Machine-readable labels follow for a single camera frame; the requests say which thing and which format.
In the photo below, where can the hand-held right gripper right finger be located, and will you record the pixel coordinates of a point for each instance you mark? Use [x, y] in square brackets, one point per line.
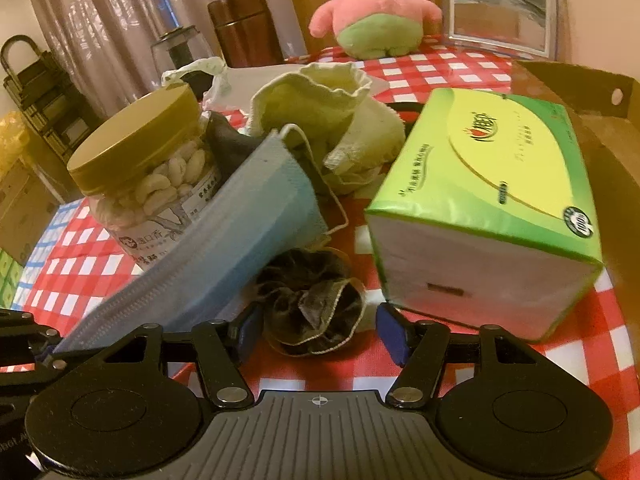
[392, 335]

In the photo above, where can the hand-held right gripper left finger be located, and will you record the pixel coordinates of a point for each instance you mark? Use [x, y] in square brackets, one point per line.
[250, 332]

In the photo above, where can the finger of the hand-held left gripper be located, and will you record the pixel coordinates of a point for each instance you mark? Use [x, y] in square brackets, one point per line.
[30, 330]
[45, 371]

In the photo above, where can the dark grey cloth mask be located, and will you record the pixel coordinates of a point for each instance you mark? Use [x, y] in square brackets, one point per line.
[310, 305]

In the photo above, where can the blue face mask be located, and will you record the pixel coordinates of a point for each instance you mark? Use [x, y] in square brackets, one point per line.
[240, 210]

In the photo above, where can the cream cloth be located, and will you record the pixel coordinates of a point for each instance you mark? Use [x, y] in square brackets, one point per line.
[310, 95]

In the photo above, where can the white cloth bag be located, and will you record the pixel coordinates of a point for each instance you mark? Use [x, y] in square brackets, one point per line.
[200, 67]

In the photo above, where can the brown cardboard box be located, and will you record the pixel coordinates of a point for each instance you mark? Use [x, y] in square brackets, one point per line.
[607, 135]

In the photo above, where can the red checkered tablecloth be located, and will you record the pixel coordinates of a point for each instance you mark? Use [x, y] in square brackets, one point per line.
[75, 265]

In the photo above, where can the blue checkered cloth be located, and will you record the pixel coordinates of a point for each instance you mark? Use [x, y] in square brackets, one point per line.
[50, 240]

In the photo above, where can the green tissue pack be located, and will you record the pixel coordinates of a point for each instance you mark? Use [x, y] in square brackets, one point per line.
[475, 185]

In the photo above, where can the yellow plastic bag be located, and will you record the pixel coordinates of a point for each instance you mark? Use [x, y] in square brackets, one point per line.
[10, 140]

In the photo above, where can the clear nut jar gold lid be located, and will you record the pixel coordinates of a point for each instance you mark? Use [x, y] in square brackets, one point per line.
[135, 135]

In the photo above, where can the black folding chair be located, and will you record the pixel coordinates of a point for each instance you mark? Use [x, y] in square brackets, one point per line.
[45, 95]

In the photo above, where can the glass jar black lid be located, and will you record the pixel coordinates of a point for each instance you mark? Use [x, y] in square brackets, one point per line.
[177, 50]

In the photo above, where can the brown cylindrical canister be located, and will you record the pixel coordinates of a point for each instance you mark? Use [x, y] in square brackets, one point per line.
[245, 30]

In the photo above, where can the beige curtain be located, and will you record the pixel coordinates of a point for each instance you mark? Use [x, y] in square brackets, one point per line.
[110, 20]

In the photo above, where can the pink starfish plush toy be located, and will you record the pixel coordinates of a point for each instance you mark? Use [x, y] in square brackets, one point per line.
[372, 15]

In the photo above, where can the clear picture frame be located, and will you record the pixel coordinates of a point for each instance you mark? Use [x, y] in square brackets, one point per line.
[500, 10]

